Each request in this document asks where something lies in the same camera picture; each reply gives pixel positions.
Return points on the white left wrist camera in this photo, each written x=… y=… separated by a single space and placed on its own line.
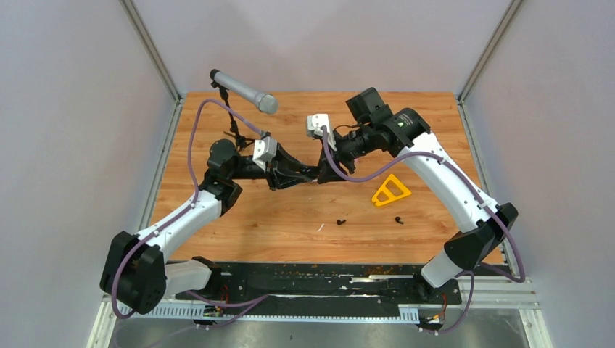
x=264 y=151

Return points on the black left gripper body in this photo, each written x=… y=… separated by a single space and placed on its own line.
x=273 y=173

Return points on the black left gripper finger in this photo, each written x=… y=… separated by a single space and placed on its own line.
x=286 y=162
x=292 y=179

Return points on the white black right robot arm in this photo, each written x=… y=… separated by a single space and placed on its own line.
x=483 y=224

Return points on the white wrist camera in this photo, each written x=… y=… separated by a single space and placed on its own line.
x=318 y=126
x=264 y=151

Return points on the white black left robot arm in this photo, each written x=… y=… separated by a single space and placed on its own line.
x=136 y=273

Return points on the grey microphone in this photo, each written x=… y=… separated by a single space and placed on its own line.
x=264 y=102

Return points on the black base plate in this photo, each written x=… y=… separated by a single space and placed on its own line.
x=327 y=289

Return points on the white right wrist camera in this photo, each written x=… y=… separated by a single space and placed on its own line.
x=318 y=126

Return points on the yellow triangular plastic piece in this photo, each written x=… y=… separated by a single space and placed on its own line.
x=392 y=190

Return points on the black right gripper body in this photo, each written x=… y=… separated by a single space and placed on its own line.
x=349 y=148

